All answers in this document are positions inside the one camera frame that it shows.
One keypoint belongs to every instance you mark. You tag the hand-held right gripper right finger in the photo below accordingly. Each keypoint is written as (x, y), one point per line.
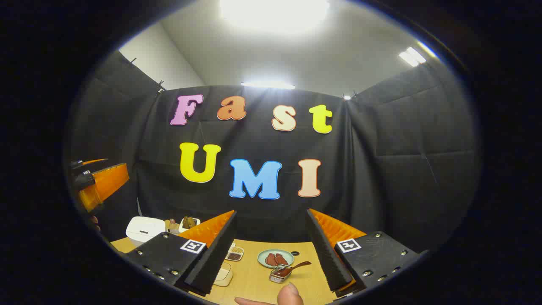
(324, 254)

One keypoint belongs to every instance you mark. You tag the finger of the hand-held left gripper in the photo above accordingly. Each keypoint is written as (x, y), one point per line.
(87, 163)
(108, 182)

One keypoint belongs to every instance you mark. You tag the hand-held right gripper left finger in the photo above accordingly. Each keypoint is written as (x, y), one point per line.
(211, 262)

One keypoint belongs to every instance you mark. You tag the clear dish of white rice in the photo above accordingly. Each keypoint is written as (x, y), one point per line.
(223, 277)

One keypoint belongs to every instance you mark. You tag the brown wooden spoon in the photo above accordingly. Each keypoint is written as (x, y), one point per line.
(296, 267)

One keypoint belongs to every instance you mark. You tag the white rice cooker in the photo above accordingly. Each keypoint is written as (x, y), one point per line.
(144, 228)

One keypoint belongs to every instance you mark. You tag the white divided dish of beans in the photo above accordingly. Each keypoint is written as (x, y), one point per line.
(235, 254)

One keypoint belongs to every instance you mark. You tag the brown meat piece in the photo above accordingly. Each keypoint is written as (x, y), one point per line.
(282, 259)
(271, 259)

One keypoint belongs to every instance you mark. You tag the white toaster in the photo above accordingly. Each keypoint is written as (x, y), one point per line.
(186, 228)

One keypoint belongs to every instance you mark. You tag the pale green plate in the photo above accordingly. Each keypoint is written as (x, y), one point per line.
(262, 254)

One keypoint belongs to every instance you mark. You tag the clear bottle with red label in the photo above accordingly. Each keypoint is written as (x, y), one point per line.
(173, 226)

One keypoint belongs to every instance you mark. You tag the ceiling light strip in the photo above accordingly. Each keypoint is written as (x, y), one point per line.
(267, 85)

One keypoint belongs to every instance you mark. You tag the rectangular ceiling light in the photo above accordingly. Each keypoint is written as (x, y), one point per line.
(413, 56)

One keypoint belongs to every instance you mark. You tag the large ceiling light panel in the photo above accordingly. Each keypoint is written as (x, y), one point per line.
(274, 10)

